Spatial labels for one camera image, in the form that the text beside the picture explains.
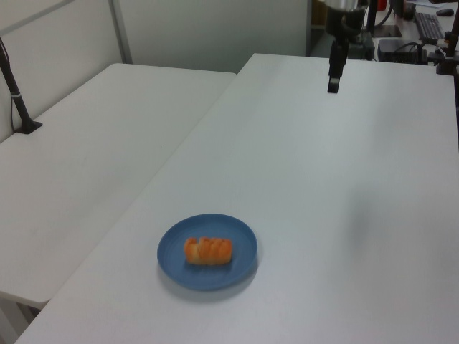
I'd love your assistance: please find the blue round plate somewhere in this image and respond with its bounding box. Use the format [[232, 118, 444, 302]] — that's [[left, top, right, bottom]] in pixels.
[[156, 214, 259, 292]]

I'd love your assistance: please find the dark camera stand clamp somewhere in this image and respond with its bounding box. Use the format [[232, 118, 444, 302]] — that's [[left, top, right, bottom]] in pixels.
[[435, 29, 459, 77]]

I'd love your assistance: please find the grey partition frame post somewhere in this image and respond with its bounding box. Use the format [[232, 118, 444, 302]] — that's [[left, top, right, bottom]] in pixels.
[[108, 0, 133, 66]]

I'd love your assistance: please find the black mini computer box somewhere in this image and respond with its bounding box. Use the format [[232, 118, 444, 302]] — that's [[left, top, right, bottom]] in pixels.
[[377, 38, 429, 66]]

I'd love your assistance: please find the black keyboard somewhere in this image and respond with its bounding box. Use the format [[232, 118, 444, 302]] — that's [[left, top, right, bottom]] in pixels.
[[414, 11, 446, 41]]

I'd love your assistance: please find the black camera pole with base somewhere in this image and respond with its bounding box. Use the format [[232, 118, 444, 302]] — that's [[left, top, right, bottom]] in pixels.
[[0, 35, 44, 135]]

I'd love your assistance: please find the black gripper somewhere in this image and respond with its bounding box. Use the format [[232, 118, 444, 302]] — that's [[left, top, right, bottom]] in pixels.
[[325, 9, 367, 95]]

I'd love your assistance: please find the white side table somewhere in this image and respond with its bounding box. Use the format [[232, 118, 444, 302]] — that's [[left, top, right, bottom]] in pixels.
[[0, 62, 238, 310]]

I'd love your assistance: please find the orange-brown bread roll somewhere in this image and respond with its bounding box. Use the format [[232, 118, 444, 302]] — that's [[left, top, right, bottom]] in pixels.
[[183, 236, 234, 267]]

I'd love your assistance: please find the black monitor stand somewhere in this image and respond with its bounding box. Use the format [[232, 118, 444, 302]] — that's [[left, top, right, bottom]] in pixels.
[[366, 0, 403, 38]]

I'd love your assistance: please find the yellowish wooden shelf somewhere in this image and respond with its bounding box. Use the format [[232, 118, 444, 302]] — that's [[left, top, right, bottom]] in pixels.
[[311, 0, 329, 27]]

